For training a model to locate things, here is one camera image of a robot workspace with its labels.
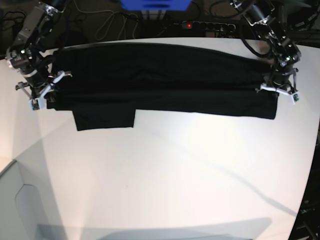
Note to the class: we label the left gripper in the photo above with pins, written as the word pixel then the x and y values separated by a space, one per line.
pixel 282 81

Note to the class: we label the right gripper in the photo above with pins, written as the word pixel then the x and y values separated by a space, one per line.
pixel 37 87

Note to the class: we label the black T-shirt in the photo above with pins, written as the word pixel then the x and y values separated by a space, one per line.
pixel 108 84

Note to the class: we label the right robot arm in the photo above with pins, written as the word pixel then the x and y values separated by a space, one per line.
pixel 25 54

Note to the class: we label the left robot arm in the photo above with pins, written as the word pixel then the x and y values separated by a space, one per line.
pixel 261 18

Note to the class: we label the black power strip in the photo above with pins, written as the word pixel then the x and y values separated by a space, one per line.
pixel 208 26

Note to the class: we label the blue plastic box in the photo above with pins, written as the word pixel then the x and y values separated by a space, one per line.
pixel 157 5

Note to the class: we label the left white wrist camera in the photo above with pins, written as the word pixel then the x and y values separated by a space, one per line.
pixel 294 97

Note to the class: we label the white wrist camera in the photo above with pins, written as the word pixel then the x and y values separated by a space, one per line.
pixel 294 97
pixel 37 104

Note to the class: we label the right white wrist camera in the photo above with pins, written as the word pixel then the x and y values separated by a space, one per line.
pixel 37 104

